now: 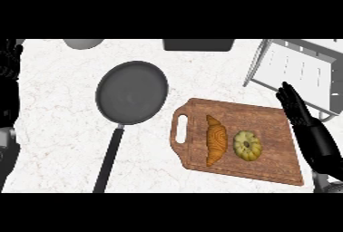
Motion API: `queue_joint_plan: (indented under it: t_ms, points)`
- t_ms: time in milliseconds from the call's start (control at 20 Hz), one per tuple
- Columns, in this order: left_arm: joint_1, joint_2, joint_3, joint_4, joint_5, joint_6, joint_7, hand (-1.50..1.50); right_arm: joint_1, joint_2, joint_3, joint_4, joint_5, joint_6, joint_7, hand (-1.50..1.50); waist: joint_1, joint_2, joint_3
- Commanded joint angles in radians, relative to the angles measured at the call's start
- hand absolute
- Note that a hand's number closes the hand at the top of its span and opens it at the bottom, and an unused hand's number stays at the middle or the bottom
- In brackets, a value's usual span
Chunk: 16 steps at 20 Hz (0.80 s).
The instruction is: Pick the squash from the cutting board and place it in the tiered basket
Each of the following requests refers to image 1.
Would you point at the grey round bowl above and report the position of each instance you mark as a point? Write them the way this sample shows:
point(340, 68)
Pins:
point(83, 43)

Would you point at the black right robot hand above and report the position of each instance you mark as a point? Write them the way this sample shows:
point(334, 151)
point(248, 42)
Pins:
point(315, 142)

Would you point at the golden brown croissant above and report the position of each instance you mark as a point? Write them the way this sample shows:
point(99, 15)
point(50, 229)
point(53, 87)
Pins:
point(216, 139)

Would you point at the yellow-green round squash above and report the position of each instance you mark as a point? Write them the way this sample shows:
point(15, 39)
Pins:
point(247, 145)

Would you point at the dark grey rectangular appliance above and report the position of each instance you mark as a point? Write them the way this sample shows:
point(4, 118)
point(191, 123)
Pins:
point(198, 44)

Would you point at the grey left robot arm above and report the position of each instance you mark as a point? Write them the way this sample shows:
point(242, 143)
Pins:
point(6, 157)

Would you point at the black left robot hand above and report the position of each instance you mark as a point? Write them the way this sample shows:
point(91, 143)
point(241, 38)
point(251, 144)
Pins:
point(7, 75)

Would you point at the dark grey frying pan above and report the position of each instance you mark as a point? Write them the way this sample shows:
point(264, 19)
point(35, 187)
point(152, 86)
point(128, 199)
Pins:
point(130, 93)

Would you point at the brown wooden cutting board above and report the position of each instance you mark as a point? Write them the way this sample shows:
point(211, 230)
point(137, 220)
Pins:
point(276, 142)

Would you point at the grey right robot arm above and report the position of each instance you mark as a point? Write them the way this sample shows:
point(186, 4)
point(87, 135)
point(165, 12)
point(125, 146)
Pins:
point(329, 186)

